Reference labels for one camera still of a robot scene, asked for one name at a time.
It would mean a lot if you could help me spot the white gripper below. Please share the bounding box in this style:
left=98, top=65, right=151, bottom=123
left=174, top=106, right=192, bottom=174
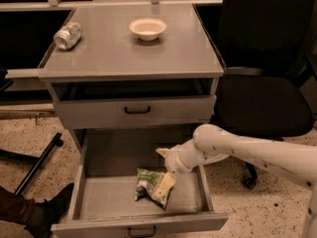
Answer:
left=153, top=140, right=228, bottom=198

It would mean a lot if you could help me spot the green jalapeno chip bag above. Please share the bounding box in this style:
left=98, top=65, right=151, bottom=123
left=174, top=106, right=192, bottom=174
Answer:
left=135, top=168, right=170, bottom=209

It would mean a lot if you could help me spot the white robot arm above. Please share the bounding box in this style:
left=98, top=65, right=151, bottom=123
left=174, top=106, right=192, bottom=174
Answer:
left=157, top=124, right=317, bottom=238

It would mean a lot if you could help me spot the closed grey top drawer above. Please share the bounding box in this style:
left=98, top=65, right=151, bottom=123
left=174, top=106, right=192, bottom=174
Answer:
left=54, top=95, right=216, bottom=129

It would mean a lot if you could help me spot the open grey middle drawer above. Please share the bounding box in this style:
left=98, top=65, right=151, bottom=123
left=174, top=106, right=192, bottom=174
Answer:
left=53, top=125, right=228, bottom=238

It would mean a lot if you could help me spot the grey drawer cabinet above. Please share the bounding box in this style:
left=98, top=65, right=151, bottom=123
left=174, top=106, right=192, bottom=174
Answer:
left=37, top=3, right=227, bottom=151

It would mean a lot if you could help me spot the black shoe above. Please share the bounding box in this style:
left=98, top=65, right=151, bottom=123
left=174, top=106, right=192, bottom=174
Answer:
left=25, top=183, right=74, bottom=238

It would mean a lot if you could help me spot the white paper bowl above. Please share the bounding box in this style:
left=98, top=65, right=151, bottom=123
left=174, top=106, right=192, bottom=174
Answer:
left=129, top=18, right=166, bottom=42

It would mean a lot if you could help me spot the black metal stand leg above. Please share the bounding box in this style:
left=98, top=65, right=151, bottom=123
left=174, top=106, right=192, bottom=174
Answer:
left=0, top=133, right=63, bottom=195

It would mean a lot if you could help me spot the brown trouser leg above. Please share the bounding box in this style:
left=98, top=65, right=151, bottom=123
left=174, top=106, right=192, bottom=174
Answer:
left=0, top=186, right=35, bottom=224

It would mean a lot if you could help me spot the silver green soda can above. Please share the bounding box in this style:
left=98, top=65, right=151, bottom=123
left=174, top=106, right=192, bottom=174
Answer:
left=53, top=22, right=82, bottom=51

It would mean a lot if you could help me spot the black office chair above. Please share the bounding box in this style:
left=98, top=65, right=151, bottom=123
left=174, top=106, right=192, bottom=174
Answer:
left=193, top=0, right=317, bottom=191

